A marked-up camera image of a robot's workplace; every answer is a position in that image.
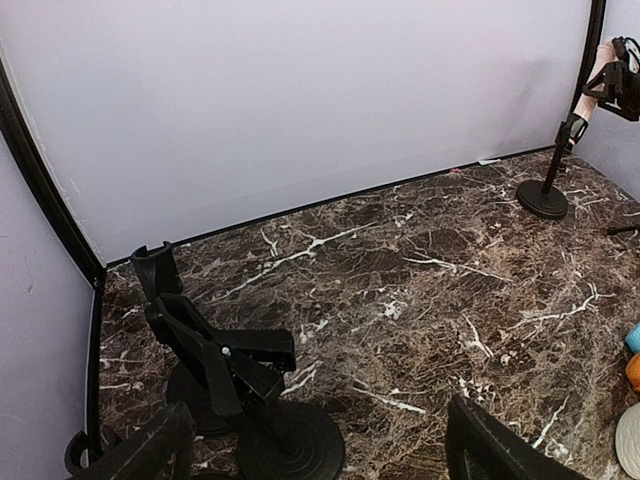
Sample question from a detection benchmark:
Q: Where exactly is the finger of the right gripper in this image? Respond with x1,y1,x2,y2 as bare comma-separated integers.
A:
582,61,623,98

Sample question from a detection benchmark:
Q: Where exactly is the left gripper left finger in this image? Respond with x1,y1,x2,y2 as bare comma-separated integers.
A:
74,402,195,479

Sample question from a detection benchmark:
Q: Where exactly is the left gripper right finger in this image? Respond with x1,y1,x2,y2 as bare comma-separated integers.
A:
446,394,584,480

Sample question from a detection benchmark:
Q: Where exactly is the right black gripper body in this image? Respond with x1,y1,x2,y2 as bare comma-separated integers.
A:
605,37,639,121

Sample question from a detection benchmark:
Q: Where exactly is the pink toy microphone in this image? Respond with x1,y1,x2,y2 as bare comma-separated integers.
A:
572,37,621,124

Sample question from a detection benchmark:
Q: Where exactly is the black stand of blue microphone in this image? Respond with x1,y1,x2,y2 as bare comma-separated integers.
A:
130,241,231,437

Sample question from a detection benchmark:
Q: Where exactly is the black stand of purple microphone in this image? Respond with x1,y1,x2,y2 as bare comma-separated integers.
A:
145,293,345,479

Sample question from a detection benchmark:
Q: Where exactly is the black stand of pink microphone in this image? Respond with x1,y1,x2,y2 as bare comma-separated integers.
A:
515,113,588,220

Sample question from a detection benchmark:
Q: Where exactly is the orange toy microphone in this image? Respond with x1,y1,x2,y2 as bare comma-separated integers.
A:
625,352,640,392

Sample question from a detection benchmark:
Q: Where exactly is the blue toy microphone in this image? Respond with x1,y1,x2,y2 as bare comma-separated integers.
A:
625,323,640,354

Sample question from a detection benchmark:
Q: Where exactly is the black stand of orange microphone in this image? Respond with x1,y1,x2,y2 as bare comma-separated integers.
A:
64,431,105,475

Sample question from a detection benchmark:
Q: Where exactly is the black tripod microphone stand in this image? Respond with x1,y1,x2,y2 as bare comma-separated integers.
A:
606,224,640,236

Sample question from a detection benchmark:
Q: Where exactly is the white ceramic mug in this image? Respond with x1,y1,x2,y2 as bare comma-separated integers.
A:
615,403,640,479

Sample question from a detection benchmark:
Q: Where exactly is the white tape scrap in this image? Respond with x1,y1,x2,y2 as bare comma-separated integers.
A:
478,158,502,166

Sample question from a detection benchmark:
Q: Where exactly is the right black frame post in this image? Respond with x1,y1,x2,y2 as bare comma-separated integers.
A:
569,0,607,112

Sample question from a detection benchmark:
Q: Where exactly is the black frame post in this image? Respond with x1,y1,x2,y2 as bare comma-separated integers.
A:
569,0,607,112
0,54,107,284

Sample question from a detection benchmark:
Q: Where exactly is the left black frame post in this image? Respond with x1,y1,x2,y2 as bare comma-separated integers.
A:
0,54,107,284

